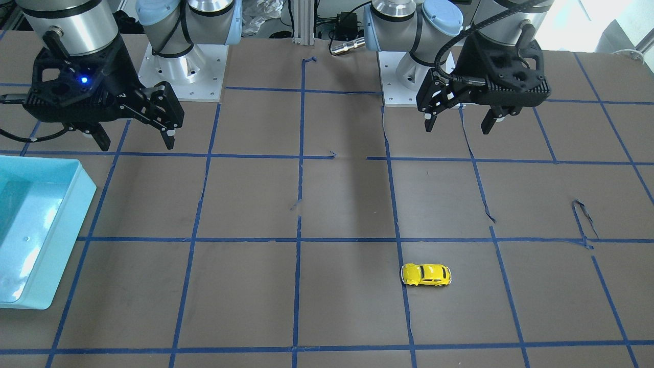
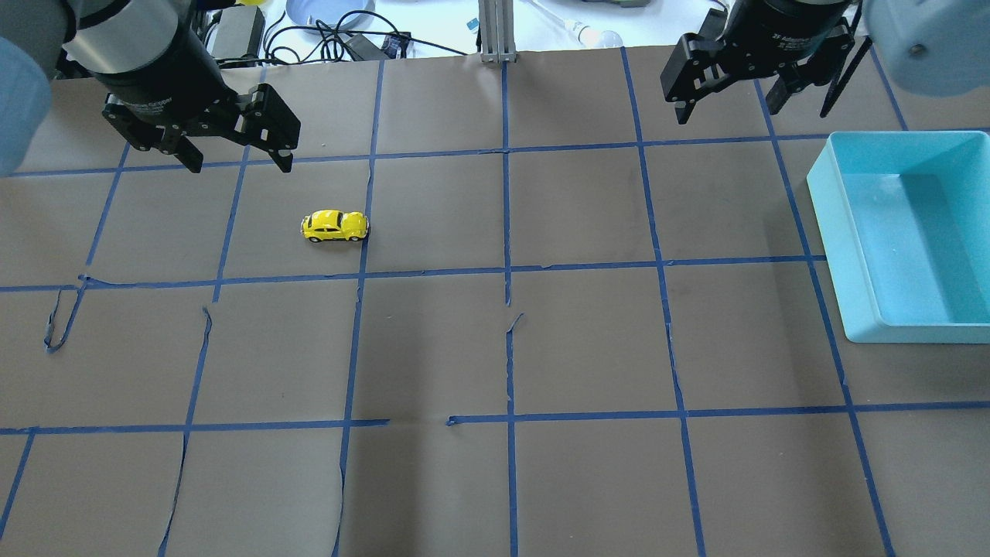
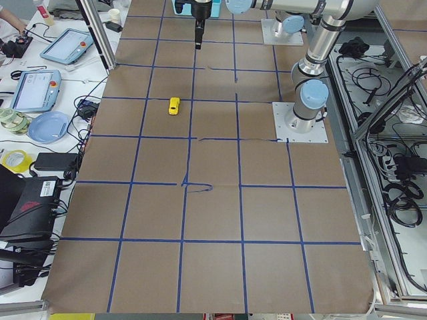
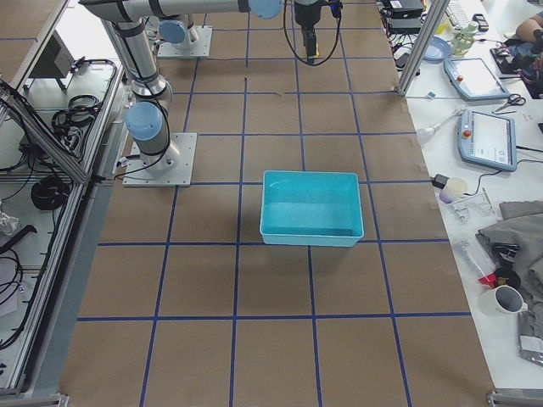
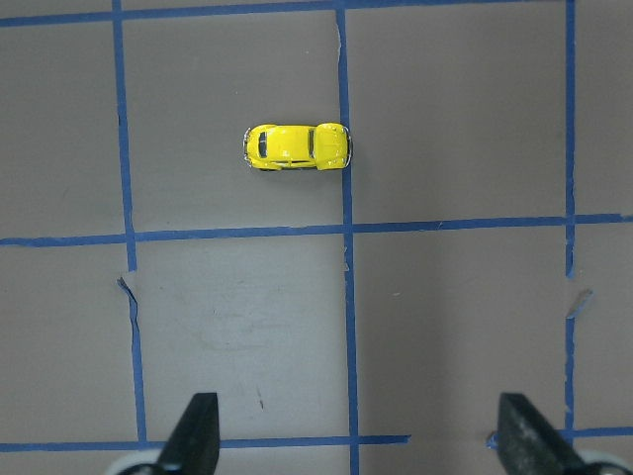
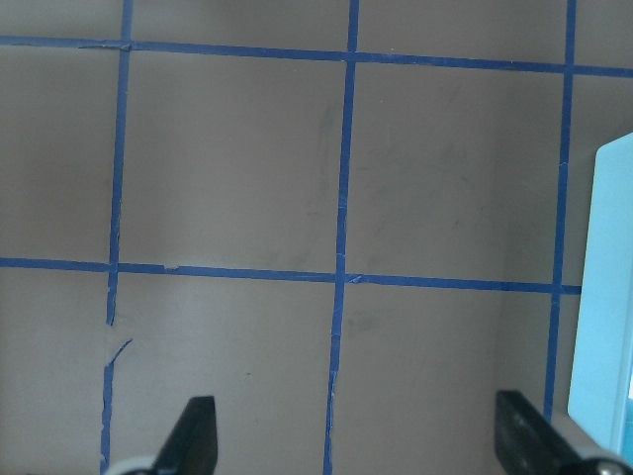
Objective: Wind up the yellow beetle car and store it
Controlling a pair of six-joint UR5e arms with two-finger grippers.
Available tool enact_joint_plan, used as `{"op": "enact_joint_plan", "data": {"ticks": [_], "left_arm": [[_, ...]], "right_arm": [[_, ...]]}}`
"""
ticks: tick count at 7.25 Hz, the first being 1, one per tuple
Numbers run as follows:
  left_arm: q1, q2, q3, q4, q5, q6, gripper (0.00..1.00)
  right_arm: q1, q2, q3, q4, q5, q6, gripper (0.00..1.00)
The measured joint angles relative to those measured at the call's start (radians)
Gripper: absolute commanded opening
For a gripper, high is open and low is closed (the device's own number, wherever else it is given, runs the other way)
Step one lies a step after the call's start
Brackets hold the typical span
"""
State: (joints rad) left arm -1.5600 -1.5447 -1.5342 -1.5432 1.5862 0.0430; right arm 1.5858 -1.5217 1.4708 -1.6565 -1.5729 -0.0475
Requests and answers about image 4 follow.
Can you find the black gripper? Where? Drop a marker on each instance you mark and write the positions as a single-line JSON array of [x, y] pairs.
[[306, 13]]

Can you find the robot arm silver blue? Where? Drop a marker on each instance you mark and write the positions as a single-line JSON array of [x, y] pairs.
[[125, 20], [178, 30]]

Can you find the blue plate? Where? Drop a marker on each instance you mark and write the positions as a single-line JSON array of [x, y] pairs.
[[438, 50]]

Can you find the far teach pendant tablet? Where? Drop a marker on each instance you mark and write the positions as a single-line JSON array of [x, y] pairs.
[[474, 80]]

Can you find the teach pendant tablet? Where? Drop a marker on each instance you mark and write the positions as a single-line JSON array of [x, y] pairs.
[[488, 140], [474, 80]]

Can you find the turquoise plastic bin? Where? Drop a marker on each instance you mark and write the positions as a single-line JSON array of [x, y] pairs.
[[311, 208]]

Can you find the black power adapter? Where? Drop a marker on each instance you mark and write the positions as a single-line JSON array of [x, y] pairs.
[[439, 181]]

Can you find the near teach pendant tablet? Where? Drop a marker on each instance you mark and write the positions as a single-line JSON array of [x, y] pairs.
[[488, 140]]

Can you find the white paper cup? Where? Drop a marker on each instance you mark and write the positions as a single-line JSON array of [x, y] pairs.
[[453, 190]]

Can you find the scissors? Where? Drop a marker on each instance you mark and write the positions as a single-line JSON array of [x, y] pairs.
[[514, 99]]

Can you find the grey electronics box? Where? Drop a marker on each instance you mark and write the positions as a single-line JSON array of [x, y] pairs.
[[55, 63]]

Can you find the grey cloth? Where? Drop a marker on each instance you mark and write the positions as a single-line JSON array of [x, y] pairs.
[[521, 225]]

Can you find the white grey mug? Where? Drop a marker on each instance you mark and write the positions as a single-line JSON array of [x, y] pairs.
[[502, 300]]

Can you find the aluminium frame post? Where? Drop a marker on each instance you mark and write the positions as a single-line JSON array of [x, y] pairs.
[[435, 13]]

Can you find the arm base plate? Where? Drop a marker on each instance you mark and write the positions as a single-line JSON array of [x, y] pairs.
[[175, 168], [201, 50]]

